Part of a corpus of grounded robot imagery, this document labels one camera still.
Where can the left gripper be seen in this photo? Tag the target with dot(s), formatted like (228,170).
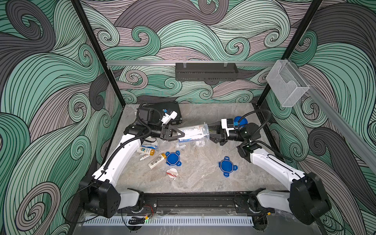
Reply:
(166,133)

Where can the aluminium wall rail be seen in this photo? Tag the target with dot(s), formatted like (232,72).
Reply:
(113,63)
(341,108)

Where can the white bottle orange cap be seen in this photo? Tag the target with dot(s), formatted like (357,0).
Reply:
(146,150)

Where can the black wall shelf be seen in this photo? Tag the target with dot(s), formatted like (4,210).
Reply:
(210,73)

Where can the clear acrylic wall holder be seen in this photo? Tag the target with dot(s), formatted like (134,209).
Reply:
(287,82)

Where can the white tube orange cap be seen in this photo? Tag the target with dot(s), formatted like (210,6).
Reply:
(160,158)

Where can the aluminium wall rail back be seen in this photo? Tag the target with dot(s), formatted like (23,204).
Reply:
(113,63)

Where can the white perforated cable duct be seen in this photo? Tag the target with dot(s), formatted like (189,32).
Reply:
(175,220)

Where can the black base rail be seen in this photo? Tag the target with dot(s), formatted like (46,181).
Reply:
(188,201)

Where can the black ribbed case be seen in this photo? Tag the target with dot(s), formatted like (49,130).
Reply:
(152,114)

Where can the aluminium wall rail right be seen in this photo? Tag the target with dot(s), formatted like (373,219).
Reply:
(341,108)

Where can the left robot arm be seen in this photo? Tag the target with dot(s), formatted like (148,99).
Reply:
(98,193)

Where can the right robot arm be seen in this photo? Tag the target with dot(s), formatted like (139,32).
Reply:
(305,198)

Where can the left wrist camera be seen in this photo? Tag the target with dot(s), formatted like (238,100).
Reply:
(168,117)

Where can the round red white packet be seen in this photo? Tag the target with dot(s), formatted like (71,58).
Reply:
(172,173)

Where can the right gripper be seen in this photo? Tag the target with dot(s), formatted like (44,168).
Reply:
(221,140)

